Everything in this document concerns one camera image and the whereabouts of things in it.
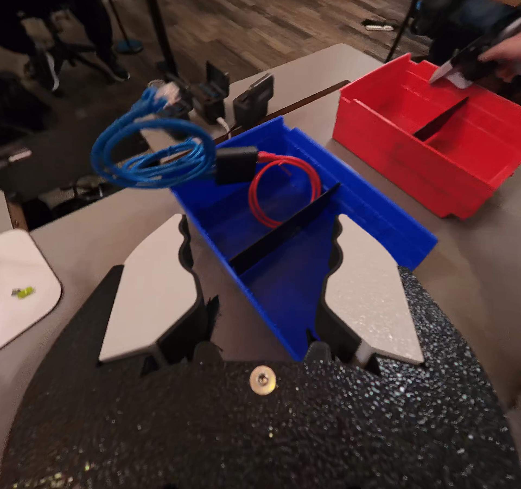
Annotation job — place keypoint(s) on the blue plastic bin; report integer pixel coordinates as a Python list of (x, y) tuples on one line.
[(285, 293)]

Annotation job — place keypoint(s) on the white side table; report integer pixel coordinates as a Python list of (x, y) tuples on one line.
[(24, 322)]

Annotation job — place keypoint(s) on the small green item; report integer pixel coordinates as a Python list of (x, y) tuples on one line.
[(25, 292)]

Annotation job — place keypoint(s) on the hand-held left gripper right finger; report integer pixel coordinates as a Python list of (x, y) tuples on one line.
[(370, 293)]

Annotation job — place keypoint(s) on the red plastic bin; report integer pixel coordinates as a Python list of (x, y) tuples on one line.
[(427, 171)]

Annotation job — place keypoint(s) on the white power strip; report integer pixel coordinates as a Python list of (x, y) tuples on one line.
[(380, 28)]

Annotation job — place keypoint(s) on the black charger box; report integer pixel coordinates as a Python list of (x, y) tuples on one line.
[(250, 106), (213, 106)]

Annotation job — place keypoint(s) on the grey desk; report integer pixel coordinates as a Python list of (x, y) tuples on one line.
[(468, 253)]

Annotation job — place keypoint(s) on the grey table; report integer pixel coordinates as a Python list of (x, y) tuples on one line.
[(309, 70)]

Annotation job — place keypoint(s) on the person's right hand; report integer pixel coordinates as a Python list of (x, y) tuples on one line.
[(508, 57)]

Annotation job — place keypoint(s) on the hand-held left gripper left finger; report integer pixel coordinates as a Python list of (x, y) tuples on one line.
[(150, 293)]

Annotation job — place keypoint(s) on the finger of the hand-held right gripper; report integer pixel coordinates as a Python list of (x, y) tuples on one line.
[(460, 80), (447, 70)]

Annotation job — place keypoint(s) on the black pole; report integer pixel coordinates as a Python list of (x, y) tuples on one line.
[(156, 17)]

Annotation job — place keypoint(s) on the black bin divider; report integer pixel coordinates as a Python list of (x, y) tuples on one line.
[(439, 123), (285, 232)]

